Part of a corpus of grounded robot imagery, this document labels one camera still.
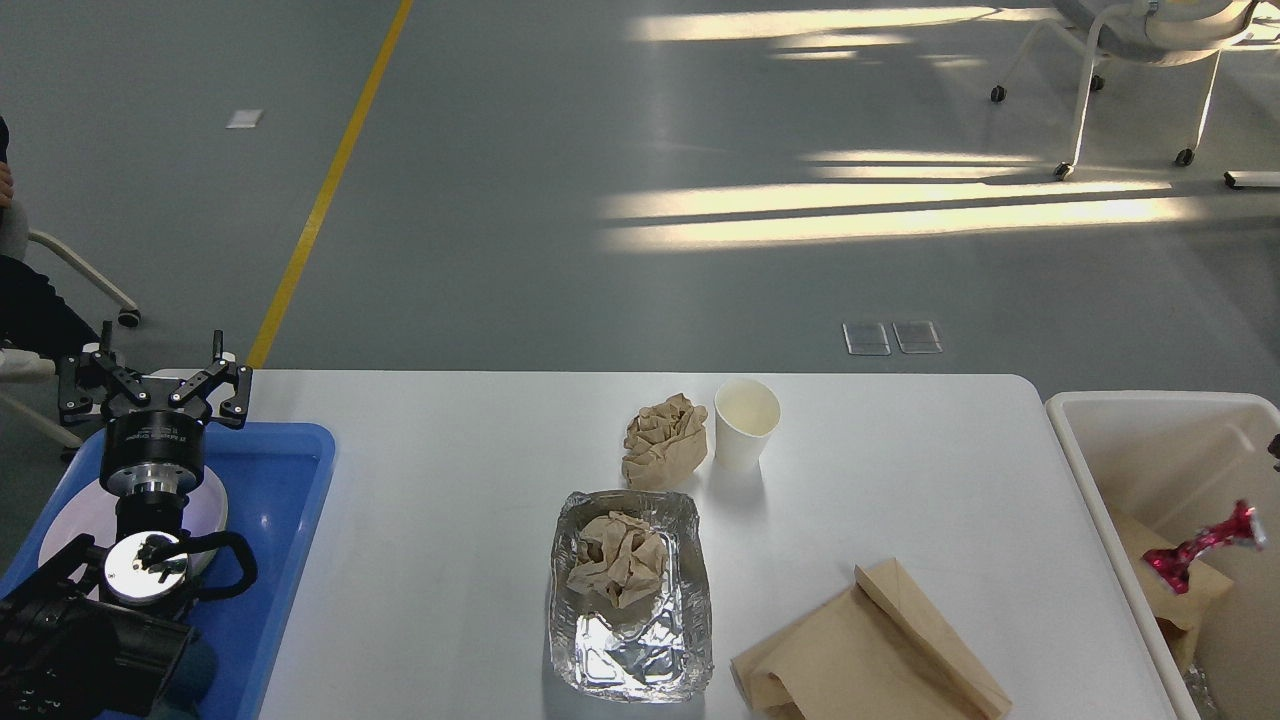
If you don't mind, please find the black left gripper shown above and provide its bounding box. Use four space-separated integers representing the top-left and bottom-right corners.
58 322 253 497

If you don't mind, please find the crushed red can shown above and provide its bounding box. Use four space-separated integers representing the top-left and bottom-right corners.
1140 498 1267 594

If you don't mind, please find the pink plastic plate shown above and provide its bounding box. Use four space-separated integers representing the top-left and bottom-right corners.
38 462 229 615

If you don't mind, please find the brown paper bag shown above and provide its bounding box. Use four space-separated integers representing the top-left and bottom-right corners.
1107 506 1234 674
732 559 1012 719

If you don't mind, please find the dark teal mug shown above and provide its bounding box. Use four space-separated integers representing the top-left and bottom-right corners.
146 633 218 719

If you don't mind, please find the brown paper bag front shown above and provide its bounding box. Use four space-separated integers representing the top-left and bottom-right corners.
732 559 1012 719

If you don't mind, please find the tall white paper cup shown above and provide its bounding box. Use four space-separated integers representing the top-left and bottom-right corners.
714 377 781 473

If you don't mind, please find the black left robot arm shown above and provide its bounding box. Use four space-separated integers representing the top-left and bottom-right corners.
1 328 259 719

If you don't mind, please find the white plastic bin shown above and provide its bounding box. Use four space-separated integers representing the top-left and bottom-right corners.
1046 389 1279 719

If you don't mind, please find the seated person at left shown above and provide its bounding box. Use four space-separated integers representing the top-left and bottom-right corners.
1 120 101 363

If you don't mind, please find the blue plastic tray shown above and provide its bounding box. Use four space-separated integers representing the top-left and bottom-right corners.
3 421 337 719

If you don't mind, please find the white bar on floor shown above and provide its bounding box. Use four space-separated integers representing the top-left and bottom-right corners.
1222 170 1280 190

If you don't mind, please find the white floor marker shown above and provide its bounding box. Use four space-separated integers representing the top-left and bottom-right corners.
225 109 265 129

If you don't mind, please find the floor socket plate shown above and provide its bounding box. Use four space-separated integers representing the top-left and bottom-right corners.
892 320 943 354
842 322 892 357

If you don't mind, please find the crumpled brown paper in tray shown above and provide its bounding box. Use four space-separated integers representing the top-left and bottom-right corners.
566 511 669 609

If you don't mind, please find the crumpled brown paper ball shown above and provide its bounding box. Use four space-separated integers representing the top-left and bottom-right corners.
621 395 708 491

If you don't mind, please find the aluminium foil tray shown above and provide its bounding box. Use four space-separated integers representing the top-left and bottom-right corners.
547 489 714 703

